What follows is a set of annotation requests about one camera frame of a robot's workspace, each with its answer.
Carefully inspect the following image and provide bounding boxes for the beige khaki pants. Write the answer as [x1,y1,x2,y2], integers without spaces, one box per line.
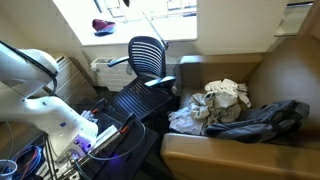
[189,89,243,127]

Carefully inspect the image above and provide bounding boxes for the black garment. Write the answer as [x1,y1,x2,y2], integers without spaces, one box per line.
[203,98,312,145]

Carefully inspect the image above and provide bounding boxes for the black slatted office chair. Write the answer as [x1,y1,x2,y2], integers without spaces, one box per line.
[106,35,178,122]

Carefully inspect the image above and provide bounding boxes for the maroon and blue cap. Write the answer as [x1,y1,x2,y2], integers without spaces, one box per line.
[91,18,117,37]

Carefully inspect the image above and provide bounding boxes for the wooden drawer cabinet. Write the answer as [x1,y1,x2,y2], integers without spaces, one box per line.
[43,54,98,106]

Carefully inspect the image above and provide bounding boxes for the orange black clamp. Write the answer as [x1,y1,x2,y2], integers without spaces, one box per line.
[90,105,102,115]
[119,123,131,134]

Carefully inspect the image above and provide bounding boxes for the light blue shirt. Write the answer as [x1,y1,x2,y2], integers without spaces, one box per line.
[167,105,208,137]

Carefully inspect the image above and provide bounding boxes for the brown leather armchair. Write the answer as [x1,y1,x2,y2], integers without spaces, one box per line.
[160,34,320,180]

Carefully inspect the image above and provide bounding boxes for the white paper cup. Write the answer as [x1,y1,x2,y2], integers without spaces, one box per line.
[0,158,19,180]

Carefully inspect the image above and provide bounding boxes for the white wall radiator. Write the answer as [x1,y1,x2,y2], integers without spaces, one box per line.
[90,55,184,93]

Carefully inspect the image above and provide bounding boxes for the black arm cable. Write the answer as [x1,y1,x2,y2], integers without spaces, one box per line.
[0,39,59,98]

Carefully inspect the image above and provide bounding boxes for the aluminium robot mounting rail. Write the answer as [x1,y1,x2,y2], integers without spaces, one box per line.
[61,123,123,176]

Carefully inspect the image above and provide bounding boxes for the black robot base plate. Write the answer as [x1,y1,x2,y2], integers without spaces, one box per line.
[71,97,160,180]

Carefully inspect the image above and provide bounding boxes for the thin grey base cable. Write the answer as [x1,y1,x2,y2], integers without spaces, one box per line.
[85,122,148,163]

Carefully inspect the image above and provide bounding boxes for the blue cable bundle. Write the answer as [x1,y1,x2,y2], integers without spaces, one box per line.
[12,144,45,180]

